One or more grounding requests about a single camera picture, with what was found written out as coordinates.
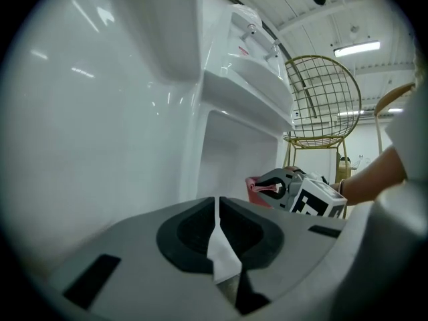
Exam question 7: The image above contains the long ceiling lamp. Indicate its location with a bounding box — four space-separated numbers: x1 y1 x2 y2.
333 39 382 59

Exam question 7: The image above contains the person's right forearm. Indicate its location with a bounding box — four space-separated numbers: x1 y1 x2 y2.
337 144 409 207

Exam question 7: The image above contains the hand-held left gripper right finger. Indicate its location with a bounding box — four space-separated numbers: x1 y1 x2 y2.
219 195 348 317

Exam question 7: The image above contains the white slotted drip tray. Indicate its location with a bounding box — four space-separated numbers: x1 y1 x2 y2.
202 57 296 130

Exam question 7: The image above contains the person's cream shirt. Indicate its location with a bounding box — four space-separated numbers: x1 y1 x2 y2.
383 85 428 182

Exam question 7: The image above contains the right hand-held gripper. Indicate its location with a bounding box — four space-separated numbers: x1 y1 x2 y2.
256 168 348 221

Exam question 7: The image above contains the pink cloth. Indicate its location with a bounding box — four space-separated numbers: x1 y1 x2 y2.
245 175 281 207

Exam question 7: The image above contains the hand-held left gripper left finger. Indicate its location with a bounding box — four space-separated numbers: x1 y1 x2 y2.
49 195 242 321

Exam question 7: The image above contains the gold wire chair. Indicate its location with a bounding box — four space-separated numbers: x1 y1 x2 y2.
282 54 363 180

